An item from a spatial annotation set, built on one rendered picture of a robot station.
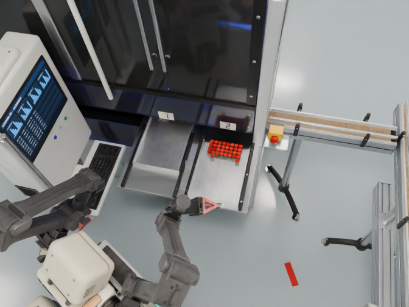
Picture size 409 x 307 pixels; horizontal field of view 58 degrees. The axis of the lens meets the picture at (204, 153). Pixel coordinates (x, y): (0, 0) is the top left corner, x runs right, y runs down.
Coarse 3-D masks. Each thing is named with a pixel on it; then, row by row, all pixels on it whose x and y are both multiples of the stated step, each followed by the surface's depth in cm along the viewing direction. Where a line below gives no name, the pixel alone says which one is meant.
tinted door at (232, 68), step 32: (160, 0) 137; (192, 0) 134; (224, 0) 131; (160, 32) 151; (192, 32) 147; (224, 32) 143; (192, 64) 162; (224, 64) 158; (224, 96) 176; (256, 96) 170
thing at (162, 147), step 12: (156, 120) 216; (144, 132) 208; (156, 132) 211; (168, 132) 211; (180, 132) 210; (144, 144) 207; (156, 144) 207; (168, 144) 206; (180, 144) 206; (144, 156) 203; (156, 156) 203; (168, 156) 202; (180, 156) 202; (156, 168) 197; (168, 168) 195; (180, 168) 197
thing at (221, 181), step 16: (208, 144) 205; (208, 160) 200; (224, 160) 199; (240, 160) 199; (192, 176) 192; (208, 176) 195; (224, 176) 194; (240, 176) 194; (192, 192) 190; (208, 192) 190; (224, 192) 190; (240, 192) 188
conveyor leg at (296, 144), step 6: (294, 144) 221; (300, 144) 220; (294, 150) 226; (294, 156) 231; (288, 162) 240; (294, 162) 238; (288, 168) 245; (288, 174) 252; (282, 180) 264; (288, 180) 261; (282, 186) 269
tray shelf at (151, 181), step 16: (208, 128) 211; (192, 144) 206; (240, 144) 204; (128, 160) 203; (192, 160) 201; (256, 160) 199; (128, 176) 198; (144, 176) 197; (160, 176) 197; (176, 176) 196; (144, 192) 193; (160, 192) 192; (224, 208) 186
